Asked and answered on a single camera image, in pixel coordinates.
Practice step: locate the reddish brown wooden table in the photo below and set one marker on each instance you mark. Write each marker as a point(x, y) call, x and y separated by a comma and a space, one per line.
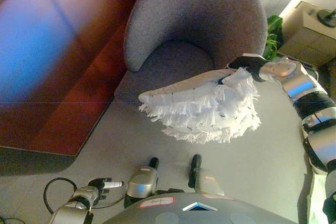
point(52, 64)

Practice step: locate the silver robot leg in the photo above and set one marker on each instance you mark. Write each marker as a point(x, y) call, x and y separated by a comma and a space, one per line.
point(206, 179)
point(141, 182)

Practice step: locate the silver left robot leg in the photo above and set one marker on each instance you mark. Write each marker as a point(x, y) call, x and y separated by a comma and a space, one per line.
point(141, 182)

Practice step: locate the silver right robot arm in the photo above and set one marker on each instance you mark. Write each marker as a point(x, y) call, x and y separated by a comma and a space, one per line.
point(309, 98)

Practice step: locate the green potted plant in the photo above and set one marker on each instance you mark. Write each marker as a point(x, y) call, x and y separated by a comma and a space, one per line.
point(273, 37)

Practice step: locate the grey fabric armchair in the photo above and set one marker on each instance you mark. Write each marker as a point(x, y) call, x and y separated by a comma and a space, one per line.
point(194, 24)

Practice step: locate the bed with white duvet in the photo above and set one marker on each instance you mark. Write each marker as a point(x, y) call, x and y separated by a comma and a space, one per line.
point(318, 197)

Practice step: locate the light wooden nightstand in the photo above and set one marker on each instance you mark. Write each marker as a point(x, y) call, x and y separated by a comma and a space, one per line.
point(307, 40)

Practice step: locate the dark lamp base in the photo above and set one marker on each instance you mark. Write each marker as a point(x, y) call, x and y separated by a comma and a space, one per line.
point(325, 16)

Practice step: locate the grey robot torso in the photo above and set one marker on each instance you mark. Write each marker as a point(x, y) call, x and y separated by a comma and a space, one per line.
point(199, 212)

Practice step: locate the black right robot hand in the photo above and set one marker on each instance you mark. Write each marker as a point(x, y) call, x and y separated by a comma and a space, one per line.
point(249, 64)

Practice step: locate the silver right robot leg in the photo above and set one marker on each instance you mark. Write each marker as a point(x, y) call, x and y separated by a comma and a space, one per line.
point(206, 179)

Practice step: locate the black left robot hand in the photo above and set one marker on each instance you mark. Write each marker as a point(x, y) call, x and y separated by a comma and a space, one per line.
point(97, 186)

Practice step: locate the white fringed pillow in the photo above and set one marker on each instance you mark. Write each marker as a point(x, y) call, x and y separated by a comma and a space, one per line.
point(207, 111)

